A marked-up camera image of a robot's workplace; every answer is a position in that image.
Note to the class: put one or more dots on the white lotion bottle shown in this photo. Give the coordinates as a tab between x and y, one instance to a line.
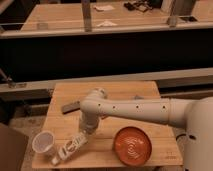
69	148

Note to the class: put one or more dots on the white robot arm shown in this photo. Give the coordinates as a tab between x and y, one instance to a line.
194	116

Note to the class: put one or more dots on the orange ceramic bowl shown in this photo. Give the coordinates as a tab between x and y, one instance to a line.
132	146

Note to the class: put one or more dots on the blue sponge block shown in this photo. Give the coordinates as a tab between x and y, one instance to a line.
138	97

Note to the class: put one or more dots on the grey rectangular block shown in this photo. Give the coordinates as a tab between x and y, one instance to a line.
71	107

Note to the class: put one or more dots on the white crumpled paper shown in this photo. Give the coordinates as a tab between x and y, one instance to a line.
106	24

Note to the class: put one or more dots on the white paper on far table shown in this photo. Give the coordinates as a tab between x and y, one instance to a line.
104	8

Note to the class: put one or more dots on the clear plastic cup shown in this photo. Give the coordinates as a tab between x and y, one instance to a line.
44	143

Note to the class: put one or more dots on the black tools on far table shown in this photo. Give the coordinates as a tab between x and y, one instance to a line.
140	5

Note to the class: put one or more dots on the metal clamp left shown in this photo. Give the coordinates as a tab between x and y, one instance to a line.
10	82

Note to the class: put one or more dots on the metal post centre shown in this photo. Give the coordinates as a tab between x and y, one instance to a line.
86	15

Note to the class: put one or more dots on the metal post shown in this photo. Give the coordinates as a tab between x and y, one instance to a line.
86	15
181	9

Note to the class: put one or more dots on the metal post right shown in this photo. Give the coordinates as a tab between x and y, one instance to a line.
181	9

